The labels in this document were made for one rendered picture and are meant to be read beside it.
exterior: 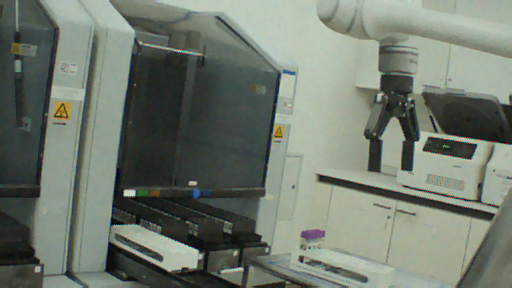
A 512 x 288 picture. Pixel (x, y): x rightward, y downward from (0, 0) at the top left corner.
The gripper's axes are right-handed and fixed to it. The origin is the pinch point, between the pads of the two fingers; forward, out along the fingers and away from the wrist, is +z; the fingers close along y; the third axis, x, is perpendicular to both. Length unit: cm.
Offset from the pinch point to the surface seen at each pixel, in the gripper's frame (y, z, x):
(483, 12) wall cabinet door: 246, -87, 92
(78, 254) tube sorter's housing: -33, 32, 76
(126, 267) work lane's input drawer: -22, 35, 69
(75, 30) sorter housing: -41, -29, 72
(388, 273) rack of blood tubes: 25.9, 31.0, 14.0
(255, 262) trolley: 12, 33, 51
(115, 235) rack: -18, 29, 81
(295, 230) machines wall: 197, 63, 196
